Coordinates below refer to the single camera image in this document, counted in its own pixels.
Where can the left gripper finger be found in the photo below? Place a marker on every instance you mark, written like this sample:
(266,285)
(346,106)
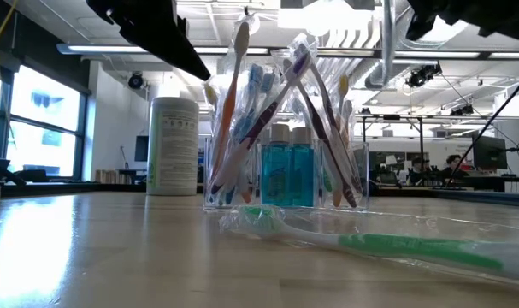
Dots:
(173,47)

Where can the green white toothbrush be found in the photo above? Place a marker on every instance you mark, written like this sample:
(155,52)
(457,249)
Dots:
(327,181)
(391,246)
(267,83)

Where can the blue mouthwash bottle white cap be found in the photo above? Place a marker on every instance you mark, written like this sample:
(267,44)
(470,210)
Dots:
(304,171)
(276,171)

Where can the clear acrylic organizer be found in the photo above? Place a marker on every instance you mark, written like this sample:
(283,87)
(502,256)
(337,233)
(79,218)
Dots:
(363,171)

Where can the white wipes canister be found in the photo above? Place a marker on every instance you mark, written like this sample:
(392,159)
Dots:
(173,149)

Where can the black computer monitor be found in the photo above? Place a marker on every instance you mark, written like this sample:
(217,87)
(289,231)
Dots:
(490,153)

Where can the person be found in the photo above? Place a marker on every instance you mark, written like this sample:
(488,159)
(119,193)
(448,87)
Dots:
(418,166)
(453,164)

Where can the black ceiling camera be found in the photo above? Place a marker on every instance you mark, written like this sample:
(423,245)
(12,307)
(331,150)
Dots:
(419,77)
(136,80)

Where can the dark wall screen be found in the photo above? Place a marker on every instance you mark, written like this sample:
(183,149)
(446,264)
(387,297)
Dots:
(141,148)

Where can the silver ventilation duct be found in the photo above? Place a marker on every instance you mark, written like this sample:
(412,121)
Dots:
(379,72)

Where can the window with dark frame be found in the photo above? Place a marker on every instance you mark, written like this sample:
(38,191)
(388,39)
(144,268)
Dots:
(41,128)

